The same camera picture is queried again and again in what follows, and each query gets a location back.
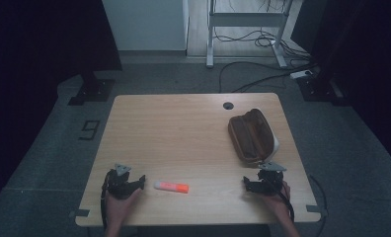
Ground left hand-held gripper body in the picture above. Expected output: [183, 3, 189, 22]
[102, 163, 134, 200]

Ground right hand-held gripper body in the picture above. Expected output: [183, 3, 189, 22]
[255, 161, 288, 197]

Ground person's right hand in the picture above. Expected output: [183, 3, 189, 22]
[260, 181, 292, 219]

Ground person's left hand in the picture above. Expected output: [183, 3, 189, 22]
[104, 188, 142, 229]

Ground orange and white marker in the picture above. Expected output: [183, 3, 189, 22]
[153, 180, 191, 195]

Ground brown pencil case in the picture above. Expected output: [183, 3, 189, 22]
[227, 108, 280, 168]

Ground grey tape piece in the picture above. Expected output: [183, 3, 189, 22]
[68, 208, 91, 219]

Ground black stand base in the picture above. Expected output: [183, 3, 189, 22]
[67, 70, 117, 107]
[295, 74, 350, 107]

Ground white power strip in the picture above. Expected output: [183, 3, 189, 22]
[289, 69, 314, 80]

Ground dark curtain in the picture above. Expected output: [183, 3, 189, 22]
[290, 0, 391, 166]
[0, 0, 123, 211]

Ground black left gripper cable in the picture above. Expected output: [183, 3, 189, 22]
[99, 170, 113, 230]

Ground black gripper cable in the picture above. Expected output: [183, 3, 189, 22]
[99, 170, 113, 230]
[272, 180, 296, 222]

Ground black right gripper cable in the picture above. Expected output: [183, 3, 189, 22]
[272, 180, 296, 222]

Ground thin black floor cable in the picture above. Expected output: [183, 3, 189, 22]
[308, 174, 330, 237]

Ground bundle of black floor cables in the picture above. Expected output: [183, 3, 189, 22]
[213, 0, 318, 95]

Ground white wall panel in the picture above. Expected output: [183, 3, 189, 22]
[101, 0, 191, 52]

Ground white metal desk frame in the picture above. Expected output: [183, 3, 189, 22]
[205, 0, 295, 69]

